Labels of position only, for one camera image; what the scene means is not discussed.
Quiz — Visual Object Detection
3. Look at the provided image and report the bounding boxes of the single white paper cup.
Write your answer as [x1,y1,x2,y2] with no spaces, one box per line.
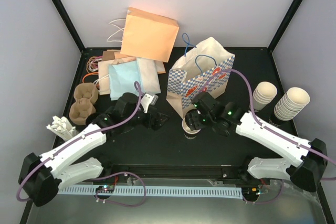
[182,119,201,140]

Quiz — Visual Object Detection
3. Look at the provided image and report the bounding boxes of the blue checkered paper bag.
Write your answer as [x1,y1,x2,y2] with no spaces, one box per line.
[166,33,235,118]

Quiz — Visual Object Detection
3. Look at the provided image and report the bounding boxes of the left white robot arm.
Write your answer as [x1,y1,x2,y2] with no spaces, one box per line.
[16,82,169,207]

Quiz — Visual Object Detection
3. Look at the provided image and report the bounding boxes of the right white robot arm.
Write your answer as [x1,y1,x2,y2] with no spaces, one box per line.
[184,86,335,192]

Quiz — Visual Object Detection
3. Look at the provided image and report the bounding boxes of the white paper bag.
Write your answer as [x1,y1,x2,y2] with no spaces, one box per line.
[136,58,161,94]

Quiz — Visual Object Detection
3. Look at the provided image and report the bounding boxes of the short stack paper cups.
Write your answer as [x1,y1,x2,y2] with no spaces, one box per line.
[252,81,278,112]

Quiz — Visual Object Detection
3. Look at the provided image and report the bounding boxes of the light blue paper bag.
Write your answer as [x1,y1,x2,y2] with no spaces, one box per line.
[108,61,141,101]

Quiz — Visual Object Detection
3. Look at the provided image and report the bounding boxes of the beige kraft paper bag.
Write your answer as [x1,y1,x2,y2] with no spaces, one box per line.
[98,57,136,95]

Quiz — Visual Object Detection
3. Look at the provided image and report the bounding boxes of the brown pulp cup carrier stack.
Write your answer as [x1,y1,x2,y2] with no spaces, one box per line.
[69,83,99,125]

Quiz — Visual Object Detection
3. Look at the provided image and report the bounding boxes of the tall stack paper cups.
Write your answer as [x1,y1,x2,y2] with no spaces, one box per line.
[268,87,310,127]

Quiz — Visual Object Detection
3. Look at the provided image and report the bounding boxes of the brown flat paper bag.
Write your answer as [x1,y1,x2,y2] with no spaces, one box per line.
[102,50,121,61]

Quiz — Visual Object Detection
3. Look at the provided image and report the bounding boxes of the orange paper bag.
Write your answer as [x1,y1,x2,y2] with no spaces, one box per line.
[121,7,179,62]

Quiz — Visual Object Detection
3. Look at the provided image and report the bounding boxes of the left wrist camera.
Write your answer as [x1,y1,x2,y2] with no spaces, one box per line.
[141,93,158,113]

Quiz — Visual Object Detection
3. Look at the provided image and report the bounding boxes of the blue bag handle cord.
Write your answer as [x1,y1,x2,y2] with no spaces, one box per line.
[195,55,218,75]

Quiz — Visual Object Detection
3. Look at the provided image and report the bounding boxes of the light blue cable duct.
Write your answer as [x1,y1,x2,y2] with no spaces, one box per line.
[58,185,243,199]

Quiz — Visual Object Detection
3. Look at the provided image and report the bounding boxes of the orange bag handle cord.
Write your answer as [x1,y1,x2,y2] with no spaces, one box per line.
[82,72,99,82]

